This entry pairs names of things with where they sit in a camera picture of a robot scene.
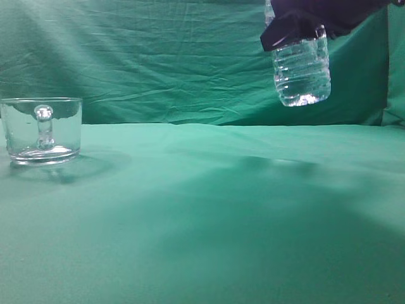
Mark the green tablecloth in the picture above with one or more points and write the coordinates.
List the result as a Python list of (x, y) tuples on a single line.
[(160, 213)]

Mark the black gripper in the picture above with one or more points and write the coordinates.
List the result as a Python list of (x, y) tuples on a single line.
[(298, 20)]

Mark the clear plastic water bottle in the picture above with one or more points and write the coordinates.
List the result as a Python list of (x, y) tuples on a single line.
[(301, 70)]

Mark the clear glass mug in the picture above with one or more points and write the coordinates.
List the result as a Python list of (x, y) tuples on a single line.
[(42, 131)]

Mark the green cloth backdrop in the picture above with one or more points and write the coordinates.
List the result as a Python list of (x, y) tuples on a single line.
[(185, 62)]

